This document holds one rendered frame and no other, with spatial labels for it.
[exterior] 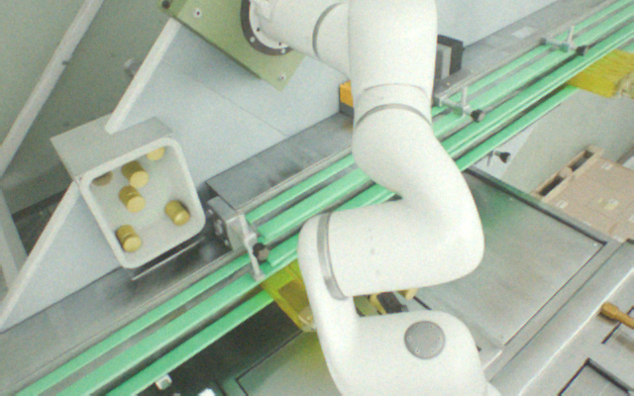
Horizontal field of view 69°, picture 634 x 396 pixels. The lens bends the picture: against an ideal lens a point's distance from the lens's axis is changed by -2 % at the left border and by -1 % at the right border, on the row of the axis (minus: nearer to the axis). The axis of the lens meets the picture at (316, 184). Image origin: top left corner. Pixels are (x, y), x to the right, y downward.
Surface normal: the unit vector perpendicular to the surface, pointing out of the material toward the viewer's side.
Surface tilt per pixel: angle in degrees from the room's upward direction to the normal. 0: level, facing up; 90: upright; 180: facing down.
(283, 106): 0
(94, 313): 90
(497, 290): 90
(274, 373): 90
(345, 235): 86
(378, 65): 61
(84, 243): 0
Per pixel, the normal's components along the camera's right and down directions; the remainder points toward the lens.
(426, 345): -0.26, -0.54
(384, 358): -0.36, -0.33
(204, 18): 0.61, 0.47
